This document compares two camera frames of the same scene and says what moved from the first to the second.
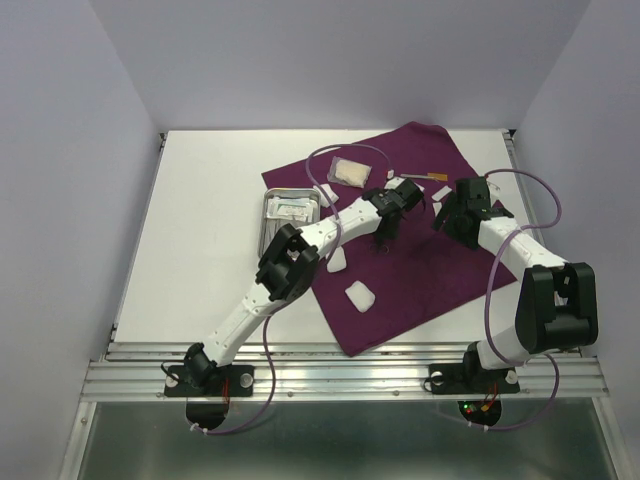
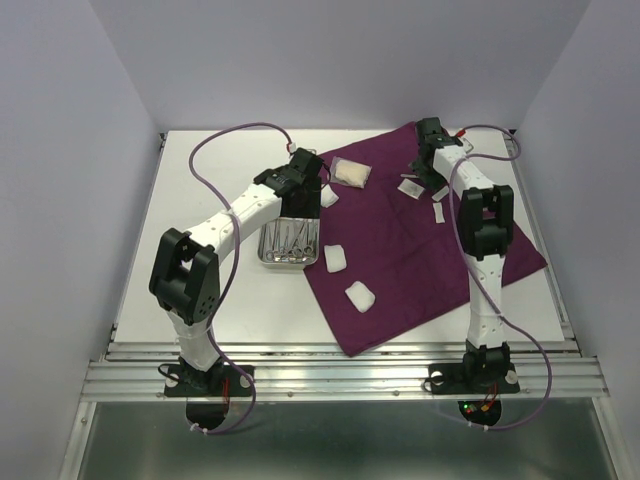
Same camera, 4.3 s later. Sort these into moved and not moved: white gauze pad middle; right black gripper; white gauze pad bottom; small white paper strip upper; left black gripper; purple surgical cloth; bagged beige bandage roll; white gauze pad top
Moved: left black gripper; right black gripper
Not moved: small white paper strip upper; white gauze pad middle; white gauze pad top; white gauze pad bottom; bagged beige bandage roll; purple surgical cloth
